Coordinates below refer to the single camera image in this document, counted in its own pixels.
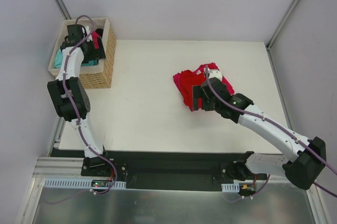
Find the teal t shirt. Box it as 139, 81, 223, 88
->
54, 49, 98, 68

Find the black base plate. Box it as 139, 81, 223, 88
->
81, 151, 266, 191

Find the white cable duct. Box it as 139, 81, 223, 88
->
221, 182, 240, 193
44, 178, 126, 190

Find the red t shirt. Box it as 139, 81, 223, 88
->
173, 63, 235, 111

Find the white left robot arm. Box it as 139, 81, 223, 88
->
47, 23, 111, 176

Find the black t shirt in basket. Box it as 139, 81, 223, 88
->
95, 28, 104, 37

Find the wicker basket with liner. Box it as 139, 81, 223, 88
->
48, 17, 116, 89

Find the right white cable duct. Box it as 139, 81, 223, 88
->
221, 182, 240, 193

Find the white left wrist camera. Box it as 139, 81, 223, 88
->
82, 26, 93, 42

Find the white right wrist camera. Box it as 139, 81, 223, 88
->
207, 69, 223, 82

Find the right aluminium frame post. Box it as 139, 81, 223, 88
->
265, 0, 301, 52

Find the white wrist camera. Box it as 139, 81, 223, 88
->
82, 26, 93, 42
207, 69, 223, 82

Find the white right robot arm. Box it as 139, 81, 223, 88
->
192, 77, 326, 190

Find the left white cable duct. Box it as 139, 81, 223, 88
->
44, 178, 126, 190

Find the magenta t shirt in basket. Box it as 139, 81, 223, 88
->
91, 31, 102, 49

